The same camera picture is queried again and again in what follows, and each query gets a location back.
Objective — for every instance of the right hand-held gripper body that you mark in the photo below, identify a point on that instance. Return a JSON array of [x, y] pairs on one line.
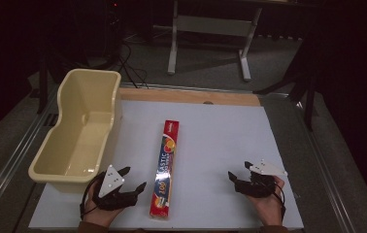
[[258, 183]]

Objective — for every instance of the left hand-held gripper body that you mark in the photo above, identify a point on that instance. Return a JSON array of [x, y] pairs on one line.
[[111, 187]]

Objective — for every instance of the red plastic wrap box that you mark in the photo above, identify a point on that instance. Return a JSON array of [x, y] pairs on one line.
[[164, 169]]

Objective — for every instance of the cream plastic tub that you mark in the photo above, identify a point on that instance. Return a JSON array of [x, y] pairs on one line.
[[79, 129]]

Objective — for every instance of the person's right hand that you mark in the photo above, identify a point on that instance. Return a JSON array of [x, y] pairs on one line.
[[270, 204]]

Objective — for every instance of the person's left hand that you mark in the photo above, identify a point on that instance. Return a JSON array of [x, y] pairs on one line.
[[101, 210]]

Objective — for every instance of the black tripod stand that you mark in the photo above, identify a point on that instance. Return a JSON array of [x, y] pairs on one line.
[[293, 81]]

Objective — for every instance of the grey metal table frame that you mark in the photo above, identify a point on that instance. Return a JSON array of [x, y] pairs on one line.
[[213, 35]]

